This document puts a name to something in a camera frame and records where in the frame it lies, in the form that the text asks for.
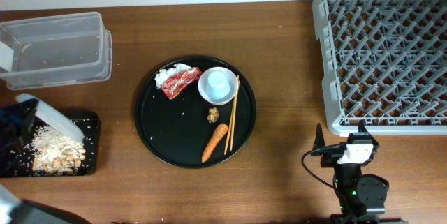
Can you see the brown food scrap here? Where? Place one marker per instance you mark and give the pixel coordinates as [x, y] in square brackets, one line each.
[213, 115]

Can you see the white bowl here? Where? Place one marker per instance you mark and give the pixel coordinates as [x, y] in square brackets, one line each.
[233, 82]

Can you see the round black tray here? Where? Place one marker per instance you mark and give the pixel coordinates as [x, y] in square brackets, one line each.
[177, 130]

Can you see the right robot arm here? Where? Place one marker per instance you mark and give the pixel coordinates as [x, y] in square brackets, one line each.
[361, 196]

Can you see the wooden chopstick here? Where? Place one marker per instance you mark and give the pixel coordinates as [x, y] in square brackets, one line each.
[228, 133]
[234, 112]

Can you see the light blue cup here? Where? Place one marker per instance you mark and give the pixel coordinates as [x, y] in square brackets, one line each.
[217, 85]

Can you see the rice and peanut shells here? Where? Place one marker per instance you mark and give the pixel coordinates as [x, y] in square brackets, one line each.
[54, 153]

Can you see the white plate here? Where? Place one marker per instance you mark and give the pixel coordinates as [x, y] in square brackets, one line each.
[54, 118]

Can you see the clear plastic bin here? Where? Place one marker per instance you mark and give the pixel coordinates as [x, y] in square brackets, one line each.
[55, 51]

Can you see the black rectangular tray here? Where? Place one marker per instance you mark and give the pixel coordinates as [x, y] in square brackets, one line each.
[20, 163]

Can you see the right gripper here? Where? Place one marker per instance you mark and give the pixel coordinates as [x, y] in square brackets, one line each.
[331, 158]

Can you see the grey dishwasher rack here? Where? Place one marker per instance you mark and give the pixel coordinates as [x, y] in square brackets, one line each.
[384, 65]

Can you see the orange carrot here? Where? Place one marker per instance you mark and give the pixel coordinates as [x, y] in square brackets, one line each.
[216, 137]

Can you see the red snack wrapper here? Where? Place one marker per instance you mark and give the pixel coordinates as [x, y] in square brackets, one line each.
[176, 83]

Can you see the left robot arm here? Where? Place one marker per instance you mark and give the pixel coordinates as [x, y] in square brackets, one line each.
[14, 210]

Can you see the crumpled white tissue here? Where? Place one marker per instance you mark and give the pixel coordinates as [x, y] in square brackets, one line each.
[164, 74]

